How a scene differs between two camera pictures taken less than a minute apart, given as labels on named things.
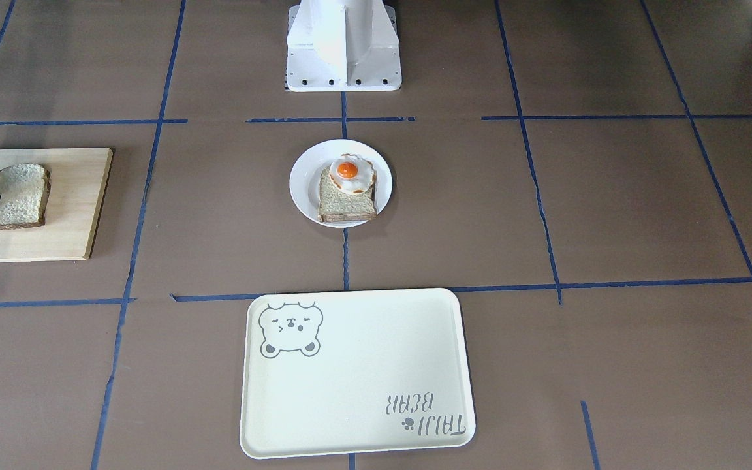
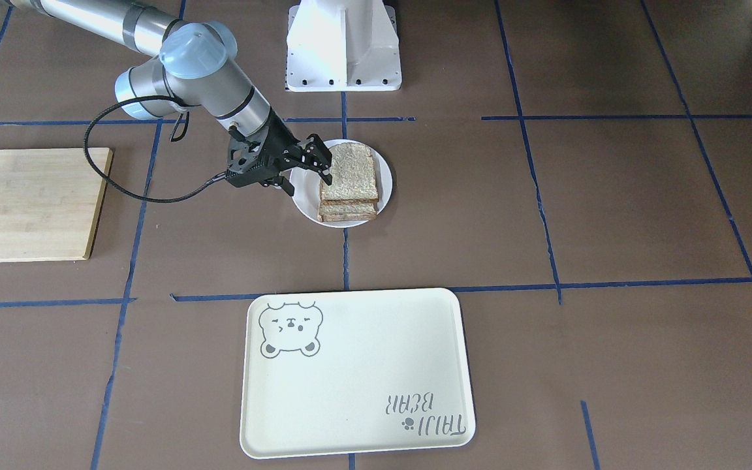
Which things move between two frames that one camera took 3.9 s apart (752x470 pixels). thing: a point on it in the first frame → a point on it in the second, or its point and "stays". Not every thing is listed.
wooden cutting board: x=78 y=179 stays
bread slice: x=23 y=189 → x=353 y=173
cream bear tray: x=335 y=372 stays
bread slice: x=336 y=205 stays
